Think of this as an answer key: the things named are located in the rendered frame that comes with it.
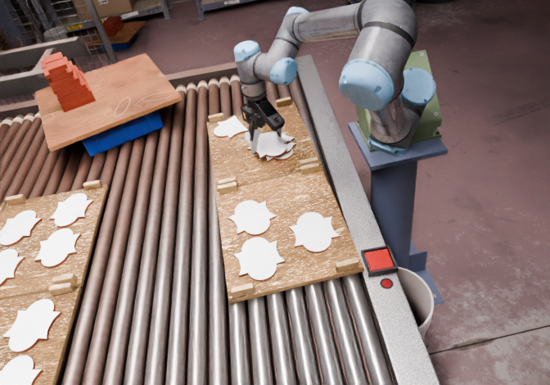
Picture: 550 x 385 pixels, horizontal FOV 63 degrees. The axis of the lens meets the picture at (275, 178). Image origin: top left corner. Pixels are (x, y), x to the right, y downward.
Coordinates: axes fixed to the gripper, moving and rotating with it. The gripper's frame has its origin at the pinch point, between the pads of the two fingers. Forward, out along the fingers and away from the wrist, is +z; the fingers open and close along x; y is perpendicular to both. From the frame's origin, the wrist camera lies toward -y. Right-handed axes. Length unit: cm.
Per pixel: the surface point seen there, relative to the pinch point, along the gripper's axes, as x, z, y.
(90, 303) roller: 71, 5, -13
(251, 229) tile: 25.8, 2.3, -25.2
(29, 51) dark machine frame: 39, -4, 157
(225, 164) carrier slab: 14.5, 3.1, 6.2
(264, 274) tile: 32, 2, -40
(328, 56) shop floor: -182, 97, 173
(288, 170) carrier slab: 2.0, 3.1, -12.5
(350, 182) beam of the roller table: -9.2, 5.2, -29.2
